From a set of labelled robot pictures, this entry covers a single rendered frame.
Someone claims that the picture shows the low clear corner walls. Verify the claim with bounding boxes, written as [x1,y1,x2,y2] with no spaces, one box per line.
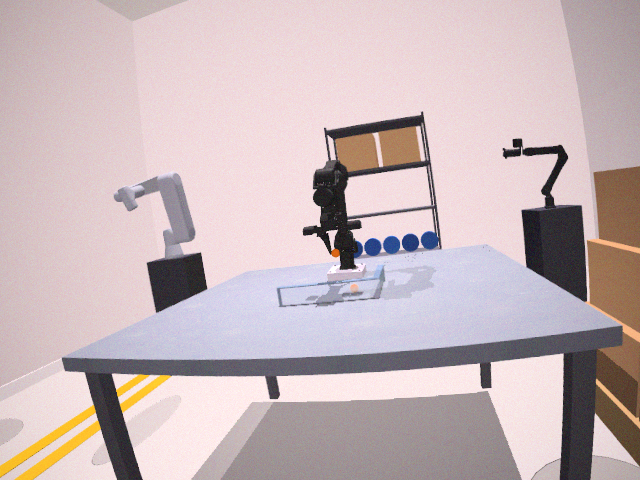
[278,268,385,306]

